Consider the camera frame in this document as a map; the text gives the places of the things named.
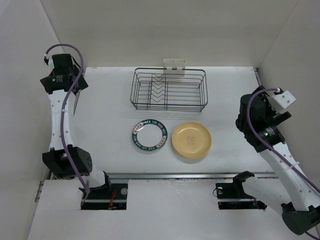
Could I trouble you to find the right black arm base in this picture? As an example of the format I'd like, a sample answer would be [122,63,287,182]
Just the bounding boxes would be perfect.
[212,182,267,210]

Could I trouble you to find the cream plate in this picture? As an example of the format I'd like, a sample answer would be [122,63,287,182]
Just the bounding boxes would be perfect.
[174,153,205,165]

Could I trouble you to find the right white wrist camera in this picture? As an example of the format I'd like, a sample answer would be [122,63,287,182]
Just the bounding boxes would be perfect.
[267,88,296,113]

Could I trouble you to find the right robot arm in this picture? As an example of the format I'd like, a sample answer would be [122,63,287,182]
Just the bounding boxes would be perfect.
[231,85,320,240]

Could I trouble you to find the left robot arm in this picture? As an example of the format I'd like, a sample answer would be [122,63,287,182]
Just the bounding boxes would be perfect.
[40,53,112,199]

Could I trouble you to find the white cutlery holder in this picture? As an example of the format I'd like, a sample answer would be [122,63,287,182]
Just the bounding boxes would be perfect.
[163,58,186,77]

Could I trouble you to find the yellow plate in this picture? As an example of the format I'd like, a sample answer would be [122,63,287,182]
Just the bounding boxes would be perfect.
[171,122,212,159]

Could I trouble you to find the teal banded lettered plate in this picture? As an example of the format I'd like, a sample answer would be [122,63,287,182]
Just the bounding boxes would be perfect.
[131,118,168,153]

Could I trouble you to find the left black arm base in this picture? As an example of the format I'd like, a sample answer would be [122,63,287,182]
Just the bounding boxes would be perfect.
[80,182,128,211]

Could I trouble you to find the metal wire dish rack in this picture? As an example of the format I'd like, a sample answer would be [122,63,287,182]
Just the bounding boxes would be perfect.
[130,67,209,113]

